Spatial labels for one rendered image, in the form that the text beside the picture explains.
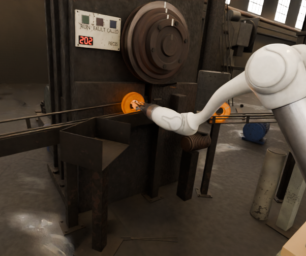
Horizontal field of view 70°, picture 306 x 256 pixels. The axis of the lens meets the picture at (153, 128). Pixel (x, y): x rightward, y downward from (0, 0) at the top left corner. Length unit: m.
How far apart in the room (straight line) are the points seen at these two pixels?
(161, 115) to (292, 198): 1.05
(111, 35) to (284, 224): 1.65
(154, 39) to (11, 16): 6.21
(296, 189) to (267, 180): 0.17
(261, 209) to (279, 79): 1.29
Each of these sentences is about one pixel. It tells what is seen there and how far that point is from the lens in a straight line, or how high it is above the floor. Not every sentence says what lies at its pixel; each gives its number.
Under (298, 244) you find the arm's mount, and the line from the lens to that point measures 1.14.
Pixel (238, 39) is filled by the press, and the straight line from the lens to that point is 9.22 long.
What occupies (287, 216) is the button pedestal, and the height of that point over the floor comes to 0.12.
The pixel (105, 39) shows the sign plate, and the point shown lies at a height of 1.11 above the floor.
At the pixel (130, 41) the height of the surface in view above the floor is 1.11.
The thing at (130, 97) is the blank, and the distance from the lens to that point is 1.36.
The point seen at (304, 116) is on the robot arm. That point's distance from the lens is 0.73.
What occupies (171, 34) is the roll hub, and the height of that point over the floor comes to 1.17.
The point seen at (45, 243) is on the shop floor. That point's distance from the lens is 1.52.
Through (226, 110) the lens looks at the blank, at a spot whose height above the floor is 0.72.
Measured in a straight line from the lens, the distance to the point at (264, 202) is 1.80.
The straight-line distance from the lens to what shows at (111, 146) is 1.11.
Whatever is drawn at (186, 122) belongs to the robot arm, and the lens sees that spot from 1.18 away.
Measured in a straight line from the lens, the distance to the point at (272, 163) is 1.67.
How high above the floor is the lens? 1.04
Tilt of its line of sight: 18 degrees down
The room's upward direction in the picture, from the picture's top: 5 degrees clockwise
